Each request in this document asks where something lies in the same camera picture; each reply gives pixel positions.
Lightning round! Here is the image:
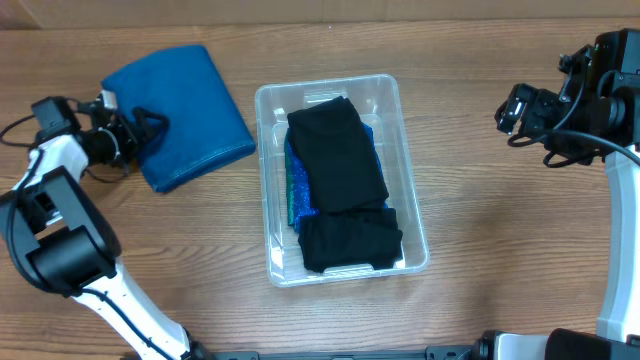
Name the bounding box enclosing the black cloth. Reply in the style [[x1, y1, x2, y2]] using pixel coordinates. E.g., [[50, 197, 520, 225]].
[[298, 208, 403, 273], [287, 96, 389, 213]]

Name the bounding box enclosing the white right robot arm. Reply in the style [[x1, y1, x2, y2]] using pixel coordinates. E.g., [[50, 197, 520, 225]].
[[464, 28, 639, 359]]

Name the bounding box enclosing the clear plastic container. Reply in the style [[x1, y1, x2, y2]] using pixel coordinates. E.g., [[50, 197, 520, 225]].
[[255, 74, 430, 288]]

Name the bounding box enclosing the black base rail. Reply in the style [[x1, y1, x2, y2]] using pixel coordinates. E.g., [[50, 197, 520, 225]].
[[204, 345, 472, 360]]

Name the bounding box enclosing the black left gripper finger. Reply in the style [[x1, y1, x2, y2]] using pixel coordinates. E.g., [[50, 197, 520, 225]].
[[134, 128, 167, 150], [132, 107, 169, 131]]

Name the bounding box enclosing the dark blue towel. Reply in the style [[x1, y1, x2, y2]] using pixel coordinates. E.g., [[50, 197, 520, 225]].
[[101, 45, 256, 193]]

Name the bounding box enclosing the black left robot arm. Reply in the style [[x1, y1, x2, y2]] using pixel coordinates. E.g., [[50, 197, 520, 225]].
[[1, 96, 211, 359]]

